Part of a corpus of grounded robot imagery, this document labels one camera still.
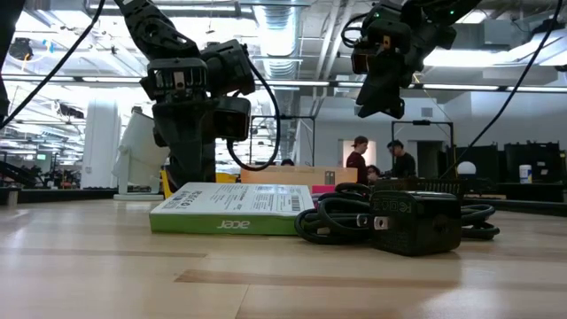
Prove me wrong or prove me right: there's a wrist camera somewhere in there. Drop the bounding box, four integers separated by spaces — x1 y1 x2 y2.
352 42 384 75
212 96 252 142

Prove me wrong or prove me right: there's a black frame stand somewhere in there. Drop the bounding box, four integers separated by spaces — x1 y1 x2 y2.
249 114 317 168
391 120 455 178

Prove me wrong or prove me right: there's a white square column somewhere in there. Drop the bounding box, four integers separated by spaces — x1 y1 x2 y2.
80 99 121 191

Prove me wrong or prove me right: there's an orange translucent bin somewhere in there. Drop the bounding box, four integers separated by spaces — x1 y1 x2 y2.
240 165 359 187

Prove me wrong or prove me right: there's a black cable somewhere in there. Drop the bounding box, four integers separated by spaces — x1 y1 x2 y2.
439 0 564 179
293 182 501 245
0 0 107 130

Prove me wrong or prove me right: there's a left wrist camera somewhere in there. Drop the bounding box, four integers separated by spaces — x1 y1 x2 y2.
212 96 252 142

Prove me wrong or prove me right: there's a black plastic basket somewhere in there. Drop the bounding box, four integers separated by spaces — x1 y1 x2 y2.
374 176 466 198

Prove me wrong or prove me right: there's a silver ventilation duct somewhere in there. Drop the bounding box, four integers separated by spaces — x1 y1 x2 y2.
254 0 307 167

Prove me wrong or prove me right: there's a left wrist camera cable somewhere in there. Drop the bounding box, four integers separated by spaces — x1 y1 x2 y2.
225 55 282 173

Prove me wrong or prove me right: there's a yellow plastic basket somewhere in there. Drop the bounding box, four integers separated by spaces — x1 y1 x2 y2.
159 169 239 199

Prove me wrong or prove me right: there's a black power adapter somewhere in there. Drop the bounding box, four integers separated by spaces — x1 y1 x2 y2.
369 190 462 258

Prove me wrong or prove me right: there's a black partition panel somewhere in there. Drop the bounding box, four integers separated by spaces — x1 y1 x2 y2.
455 141 567 185

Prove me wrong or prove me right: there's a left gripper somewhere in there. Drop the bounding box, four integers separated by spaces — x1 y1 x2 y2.
140 56 219 191

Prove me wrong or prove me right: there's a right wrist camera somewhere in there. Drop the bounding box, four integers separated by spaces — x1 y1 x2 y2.
352 42 384 75

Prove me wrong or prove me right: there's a black ceiling device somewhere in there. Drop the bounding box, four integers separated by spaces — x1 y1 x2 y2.
8 37 35 61

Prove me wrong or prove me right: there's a black hanging cable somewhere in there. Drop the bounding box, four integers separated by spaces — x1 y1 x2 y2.
0 0 107 130
439 0 564 179

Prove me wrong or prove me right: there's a clear measuring cup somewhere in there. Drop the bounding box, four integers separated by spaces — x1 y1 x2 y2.
112 109 172 201

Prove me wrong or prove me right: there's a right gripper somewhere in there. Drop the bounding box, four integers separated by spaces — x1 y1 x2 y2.
355 3 458 121

